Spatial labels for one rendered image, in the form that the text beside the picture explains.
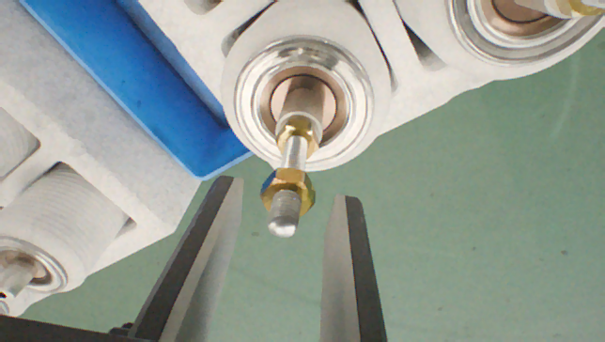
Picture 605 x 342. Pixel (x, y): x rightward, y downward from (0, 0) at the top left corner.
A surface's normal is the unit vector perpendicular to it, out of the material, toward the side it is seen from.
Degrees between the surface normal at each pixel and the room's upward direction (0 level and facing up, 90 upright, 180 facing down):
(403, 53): 0
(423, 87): 0
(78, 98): 90
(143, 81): 88
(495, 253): 0
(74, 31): 88
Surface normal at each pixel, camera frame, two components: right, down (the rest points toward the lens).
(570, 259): -0.07, 0.57
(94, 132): 0.84, -0.41
